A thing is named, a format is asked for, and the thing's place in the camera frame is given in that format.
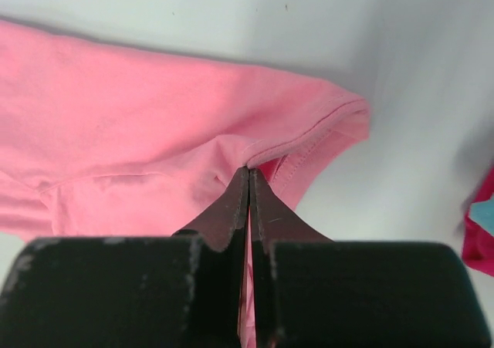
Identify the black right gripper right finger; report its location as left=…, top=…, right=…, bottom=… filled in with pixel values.
left=249, top=169, right=492, bottom=347

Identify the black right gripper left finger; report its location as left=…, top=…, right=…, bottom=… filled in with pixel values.
left=1, top=167, right=249, bottom=347

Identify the pink t shirt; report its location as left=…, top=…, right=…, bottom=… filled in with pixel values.
left=1, top=21, right=369, bottom=347

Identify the red folded t shirt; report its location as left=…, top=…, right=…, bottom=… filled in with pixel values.
left=462, top=168, right=493, bottom=276

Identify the teal folded t shirt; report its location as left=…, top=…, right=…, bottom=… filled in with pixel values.
left=469, top=197, right=494, bottom=236

